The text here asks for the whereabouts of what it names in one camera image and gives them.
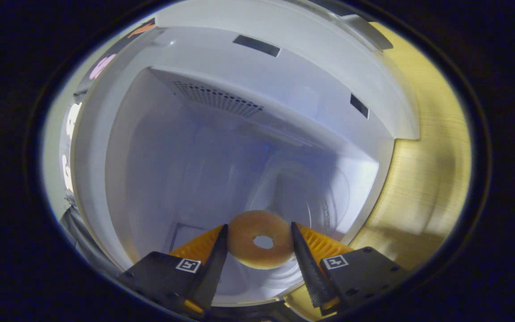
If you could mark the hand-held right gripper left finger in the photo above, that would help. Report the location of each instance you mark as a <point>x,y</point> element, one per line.
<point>210,273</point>

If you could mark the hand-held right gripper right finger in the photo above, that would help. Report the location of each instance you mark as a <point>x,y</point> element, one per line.
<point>311,273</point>

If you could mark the white microwave oven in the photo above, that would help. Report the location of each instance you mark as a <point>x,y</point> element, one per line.
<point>172,147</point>

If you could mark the glass turntable plate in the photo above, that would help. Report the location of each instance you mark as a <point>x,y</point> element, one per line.
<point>320,197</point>

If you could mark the black backdrop cloth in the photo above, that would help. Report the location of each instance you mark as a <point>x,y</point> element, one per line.
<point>66,143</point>

